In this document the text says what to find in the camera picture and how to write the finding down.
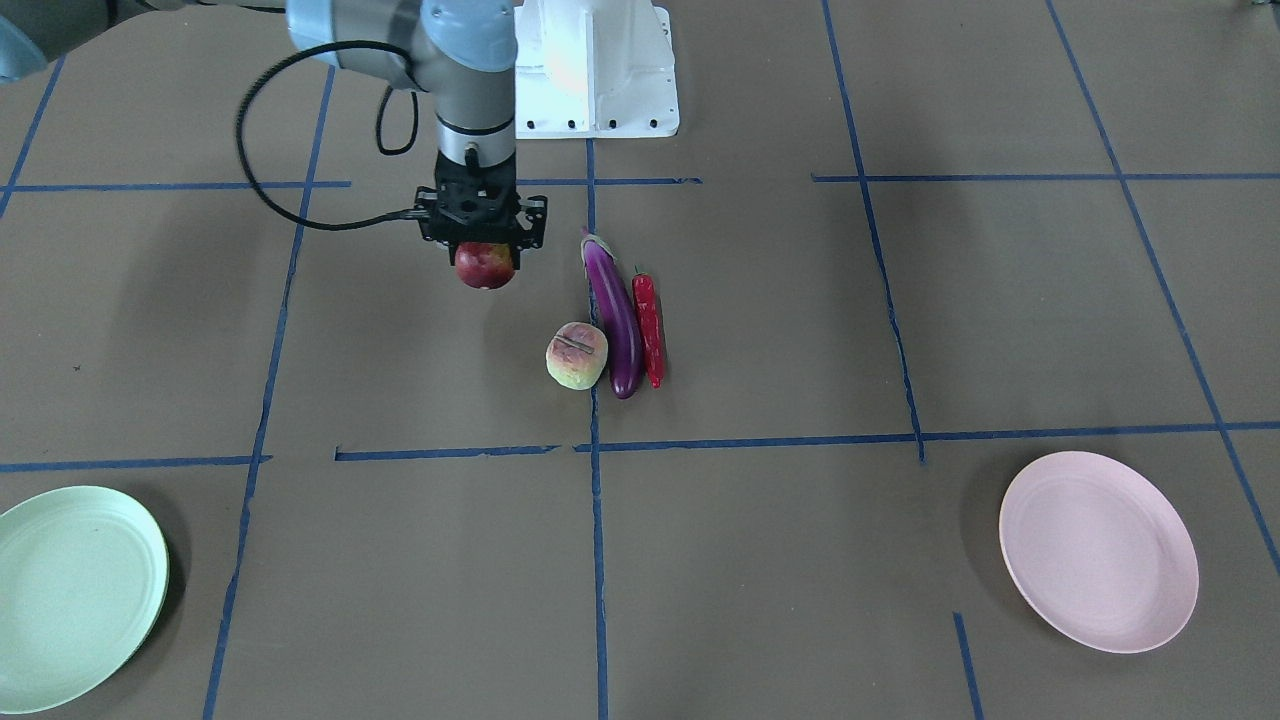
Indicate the pink plate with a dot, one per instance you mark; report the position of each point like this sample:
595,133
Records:
1099,552

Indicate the green plate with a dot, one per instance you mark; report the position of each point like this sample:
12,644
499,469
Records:
84,574

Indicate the red apple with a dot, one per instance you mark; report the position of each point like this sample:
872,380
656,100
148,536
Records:
484,266

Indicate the purple eggplant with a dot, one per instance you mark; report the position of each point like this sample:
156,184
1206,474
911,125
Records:
616,316

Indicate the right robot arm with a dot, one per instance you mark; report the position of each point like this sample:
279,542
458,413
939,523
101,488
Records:
461,53

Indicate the pale peach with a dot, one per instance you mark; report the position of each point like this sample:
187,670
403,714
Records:
576,355

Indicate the red chili pepper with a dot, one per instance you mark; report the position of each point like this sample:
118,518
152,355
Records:
647,309

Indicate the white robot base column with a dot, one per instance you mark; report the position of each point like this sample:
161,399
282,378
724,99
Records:
595,69

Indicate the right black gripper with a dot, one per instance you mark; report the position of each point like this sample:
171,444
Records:
531,226

